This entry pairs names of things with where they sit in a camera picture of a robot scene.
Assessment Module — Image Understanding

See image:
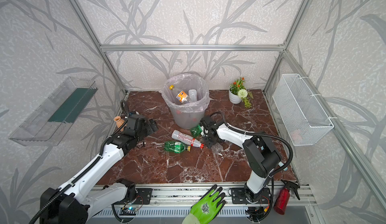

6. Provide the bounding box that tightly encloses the clear bottle red white label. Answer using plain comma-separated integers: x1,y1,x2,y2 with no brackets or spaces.
171,130,204,149

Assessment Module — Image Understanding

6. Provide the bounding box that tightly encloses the green bottle yellow cap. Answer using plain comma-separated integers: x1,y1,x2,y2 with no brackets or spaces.
190,125,203,138
164,141,191,154

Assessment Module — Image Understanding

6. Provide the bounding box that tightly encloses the clear bottle orange label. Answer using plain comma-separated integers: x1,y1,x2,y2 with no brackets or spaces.
169,85,191,104

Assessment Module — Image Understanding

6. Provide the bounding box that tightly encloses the white bottle red cap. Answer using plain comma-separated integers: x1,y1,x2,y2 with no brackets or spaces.
188,89,198,102

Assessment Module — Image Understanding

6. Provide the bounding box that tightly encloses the clear bottle large blue label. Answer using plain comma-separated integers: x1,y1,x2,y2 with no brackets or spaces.
211,143,224,157

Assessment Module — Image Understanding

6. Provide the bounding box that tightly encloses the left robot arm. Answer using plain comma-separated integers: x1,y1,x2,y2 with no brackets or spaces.
30,114,158,224

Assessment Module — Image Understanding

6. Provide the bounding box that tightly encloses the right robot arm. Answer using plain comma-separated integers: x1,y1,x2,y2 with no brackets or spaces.
200,116,294,204

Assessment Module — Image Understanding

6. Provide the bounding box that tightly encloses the grey mesh waste bin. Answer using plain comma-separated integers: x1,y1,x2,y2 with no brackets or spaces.
170,108,205,130

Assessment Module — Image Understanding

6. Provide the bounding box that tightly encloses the translucent pink bin liner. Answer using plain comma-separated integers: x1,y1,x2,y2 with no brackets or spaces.
160,73,210,113

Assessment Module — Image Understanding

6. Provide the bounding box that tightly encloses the small terracotta vase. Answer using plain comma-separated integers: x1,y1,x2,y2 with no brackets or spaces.
114,116,125,131

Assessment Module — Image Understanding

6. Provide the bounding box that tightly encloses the white pot with flowers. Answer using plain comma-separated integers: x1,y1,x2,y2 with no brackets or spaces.
229,77,253,108

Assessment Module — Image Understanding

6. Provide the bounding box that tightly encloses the green and black work glove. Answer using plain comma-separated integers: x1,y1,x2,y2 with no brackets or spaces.
182,184,226,224

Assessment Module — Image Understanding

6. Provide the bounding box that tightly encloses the light blue spatula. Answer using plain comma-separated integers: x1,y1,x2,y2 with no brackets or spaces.
278,162,288,171

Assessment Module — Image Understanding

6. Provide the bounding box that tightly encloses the left green circuit board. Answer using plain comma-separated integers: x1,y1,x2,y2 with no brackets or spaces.
119,206,142,216

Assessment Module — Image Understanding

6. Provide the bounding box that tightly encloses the right wiring board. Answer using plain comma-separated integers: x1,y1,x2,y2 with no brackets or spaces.
245,207,270,223

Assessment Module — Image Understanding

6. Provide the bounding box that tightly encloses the red spray bottle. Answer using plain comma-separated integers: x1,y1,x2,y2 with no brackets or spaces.
273,180,300,215

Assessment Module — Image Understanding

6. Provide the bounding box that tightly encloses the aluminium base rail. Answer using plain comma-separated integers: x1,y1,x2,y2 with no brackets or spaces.
61,183,317,208

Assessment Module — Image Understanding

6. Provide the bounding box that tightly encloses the clear acrylic wall shelf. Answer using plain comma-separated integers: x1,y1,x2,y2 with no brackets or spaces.
9,77,98,147

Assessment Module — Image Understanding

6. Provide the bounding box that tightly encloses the white wire mesh basket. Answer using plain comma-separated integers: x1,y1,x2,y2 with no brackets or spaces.
273,74,334,146

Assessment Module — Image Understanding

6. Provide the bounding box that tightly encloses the aluminium cage frame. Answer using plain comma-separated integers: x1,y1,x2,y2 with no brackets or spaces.
58,0,386,210

